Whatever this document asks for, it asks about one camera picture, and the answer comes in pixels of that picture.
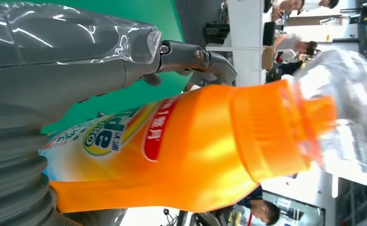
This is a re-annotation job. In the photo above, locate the orange detergent bottle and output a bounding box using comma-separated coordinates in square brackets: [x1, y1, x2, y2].
[40, 48, 367, 215]

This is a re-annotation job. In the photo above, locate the person with red lanyard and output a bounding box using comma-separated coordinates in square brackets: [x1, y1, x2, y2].
[236, 185, 281, 226]

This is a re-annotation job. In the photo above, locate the person in white top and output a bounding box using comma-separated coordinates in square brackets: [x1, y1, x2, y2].
[274, 32, 318, 64]

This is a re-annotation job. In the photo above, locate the person at far desk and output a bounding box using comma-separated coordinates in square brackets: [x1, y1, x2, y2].
[270, 0, 340, 23]

